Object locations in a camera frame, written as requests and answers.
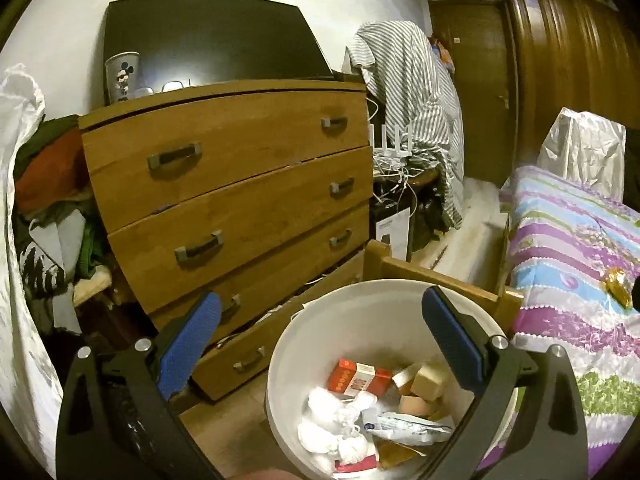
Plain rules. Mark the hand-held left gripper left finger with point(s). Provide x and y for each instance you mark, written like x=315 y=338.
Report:
x=190 y=350

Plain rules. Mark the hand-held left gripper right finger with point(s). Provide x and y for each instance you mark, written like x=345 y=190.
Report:
x=452 y=345

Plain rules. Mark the torn beige cardboard box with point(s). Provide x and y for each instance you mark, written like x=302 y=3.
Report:
x=427 y=380

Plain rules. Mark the white printed packaging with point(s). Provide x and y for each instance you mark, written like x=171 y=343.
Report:
x=410 y=427

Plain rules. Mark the red and white box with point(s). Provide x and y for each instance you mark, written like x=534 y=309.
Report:
x=355 y=377

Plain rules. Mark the white plastic bucket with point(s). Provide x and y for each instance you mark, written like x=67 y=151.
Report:
x=350 y=320

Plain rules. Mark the gold cardboard box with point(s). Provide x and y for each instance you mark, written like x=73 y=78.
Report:
x=397 y=452

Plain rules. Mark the white tissue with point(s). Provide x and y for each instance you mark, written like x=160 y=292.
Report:
x=330 y=430

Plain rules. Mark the gold foil wrapper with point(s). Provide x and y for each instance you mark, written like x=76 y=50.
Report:
x=619 y=285

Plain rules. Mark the white and black carton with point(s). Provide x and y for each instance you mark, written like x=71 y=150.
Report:
x=392 y=232

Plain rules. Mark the purple floral striped bedsheet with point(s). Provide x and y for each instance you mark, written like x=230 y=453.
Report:
x=565 y=260

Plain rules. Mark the wooden chest of drawers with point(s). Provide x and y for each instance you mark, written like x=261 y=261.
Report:
x=225 y=185

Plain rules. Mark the large white plastic bag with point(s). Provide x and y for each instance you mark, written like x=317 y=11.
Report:
x=20 y=260

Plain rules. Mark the white router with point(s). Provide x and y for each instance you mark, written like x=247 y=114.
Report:
x=390 y=142

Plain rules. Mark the mixed clothes pile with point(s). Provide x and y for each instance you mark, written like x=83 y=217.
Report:
x=55 y=185

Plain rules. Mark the silver plastic bag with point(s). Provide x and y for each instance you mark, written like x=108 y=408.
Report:
x=582 y=150

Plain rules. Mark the grey striped cloth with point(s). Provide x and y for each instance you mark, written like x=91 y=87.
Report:
x=420 y=110

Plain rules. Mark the black clothing pile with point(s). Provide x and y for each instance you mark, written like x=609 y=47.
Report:
x=634 y=170

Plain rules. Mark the brown wooden door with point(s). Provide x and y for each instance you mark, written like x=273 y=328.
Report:
x=470 y=85

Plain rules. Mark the printed white cup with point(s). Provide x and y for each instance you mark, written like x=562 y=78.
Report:
x=121 y=77

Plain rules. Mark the colourful hanging items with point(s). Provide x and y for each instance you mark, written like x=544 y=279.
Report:
x=442 y=52

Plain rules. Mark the dark wooden wardrobe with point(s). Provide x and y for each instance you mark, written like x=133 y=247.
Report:
x=575 y=60

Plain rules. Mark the black flat screen television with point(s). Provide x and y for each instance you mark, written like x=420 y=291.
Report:
x=215 y=40

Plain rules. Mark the wooden bed frame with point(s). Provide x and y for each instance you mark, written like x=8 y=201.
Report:
x=435 y=275

